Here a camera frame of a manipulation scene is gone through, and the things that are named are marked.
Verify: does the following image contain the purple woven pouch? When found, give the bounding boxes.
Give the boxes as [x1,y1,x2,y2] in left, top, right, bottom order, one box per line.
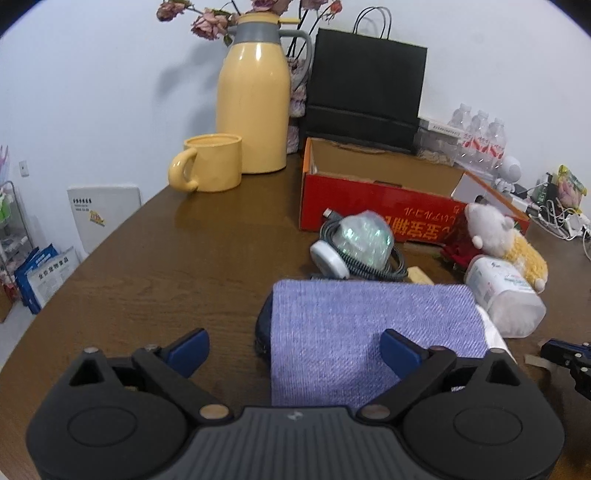
[270,280,489,410]

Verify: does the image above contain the iridescent plastic bag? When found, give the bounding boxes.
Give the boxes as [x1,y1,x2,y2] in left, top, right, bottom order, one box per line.
[332,210,394,270]

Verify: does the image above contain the clear tape piece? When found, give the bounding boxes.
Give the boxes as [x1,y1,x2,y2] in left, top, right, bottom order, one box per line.
[524,354,554,371]

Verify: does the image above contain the white cloth pouch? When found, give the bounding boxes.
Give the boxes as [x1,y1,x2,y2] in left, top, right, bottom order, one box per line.
[476,305,516,362]

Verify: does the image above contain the small yellow eraser block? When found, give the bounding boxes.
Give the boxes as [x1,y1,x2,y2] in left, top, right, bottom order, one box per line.
[408,266,434,285]

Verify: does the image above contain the navy blue zip case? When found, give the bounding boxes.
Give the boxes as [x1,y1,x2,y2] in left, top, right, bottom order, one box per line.
[254,294,273,365]

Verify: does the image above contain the cotton swab plastic box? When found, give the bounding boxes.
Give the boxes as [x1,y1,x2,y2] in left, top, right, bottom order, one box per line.
[465,255,547,338]

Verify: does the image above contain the white yellow plush hamster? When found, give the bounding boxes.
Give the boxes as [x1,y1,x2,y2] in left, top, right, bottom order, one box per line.
[465,203,549,293]

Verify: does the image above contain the blue white pet food bags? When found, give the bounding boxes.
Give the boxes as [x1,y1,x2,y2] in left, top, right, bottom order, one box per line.
[14,244,80,315]

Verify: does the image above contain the white power adapter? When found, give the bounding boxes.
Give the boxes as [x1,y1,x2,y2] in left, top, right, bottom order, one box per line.
[507,195,530,213]

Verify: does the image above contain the colourful snack packet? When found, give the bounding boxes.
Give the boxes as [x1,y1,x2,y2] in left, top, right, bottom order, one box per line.
[555,164,588,211]

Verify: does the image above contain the red cardboard box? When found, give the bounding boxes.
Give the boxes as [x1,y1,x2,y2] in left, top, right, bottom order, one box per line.
[300,138,530,245]

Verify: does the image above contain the small white robot toy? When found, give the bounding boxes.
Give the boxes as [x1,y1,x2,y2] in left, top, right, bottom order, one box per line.
[493,156,522,194]

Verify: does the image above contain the yellow ceramic mug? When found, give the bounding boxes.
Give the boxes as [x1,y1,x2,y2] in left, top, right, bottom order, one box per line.
[167,133,242,193]

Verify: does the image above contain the clear jar with seeds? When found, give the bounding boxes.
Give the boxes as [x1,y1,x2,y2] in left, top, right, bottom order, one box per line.
[414,127,460,166]

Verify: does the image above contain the middle water bottle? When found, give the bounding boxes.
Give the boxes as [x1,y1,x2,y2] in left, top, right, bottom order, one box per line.
[464,110,489,167]

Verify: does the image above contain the water bottle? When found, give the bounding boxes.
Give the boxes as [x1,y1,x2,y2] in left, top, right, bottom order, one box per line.
[464,110,489,167]
[483,118,507,171]
[448,103,472,156]

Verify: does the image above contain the right water bottle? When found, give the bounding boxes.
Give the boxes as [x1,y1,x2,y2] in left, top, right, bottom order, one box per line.
[483,118,507,171]

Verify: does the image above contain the white box on jar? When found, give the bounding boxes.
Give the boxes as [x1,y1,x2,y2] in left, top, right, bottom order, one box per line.
[419,117,465,138]

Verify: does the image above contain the left water bottle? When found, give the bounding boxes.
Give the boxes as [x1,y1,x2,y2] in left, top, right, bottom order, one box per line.
[448,103,472,156]

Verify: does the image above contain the black paper shopping bag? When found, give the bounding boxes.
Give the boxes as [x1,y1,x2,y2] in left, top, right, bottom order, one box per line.
[304,29,428,153]

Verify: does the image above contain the yellow thermos jug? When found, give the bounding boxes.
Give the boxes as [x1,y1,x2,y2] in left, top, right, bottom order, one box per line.
[215,12,314,174]

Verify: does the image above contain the dried pink rose bouquet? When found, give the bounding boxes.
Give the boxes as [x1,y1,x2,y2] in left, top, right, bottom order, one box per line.
[156,0,342,44]

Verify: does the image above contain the tangled white cables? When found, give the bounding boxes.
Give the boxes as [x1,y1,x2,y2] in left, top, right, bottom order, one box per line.
[526,179,591,264]

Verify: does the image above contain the metal wire storage rack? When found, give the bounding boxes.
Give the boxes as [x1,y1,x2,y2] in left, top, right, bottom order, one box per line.
[0,181,34,301]

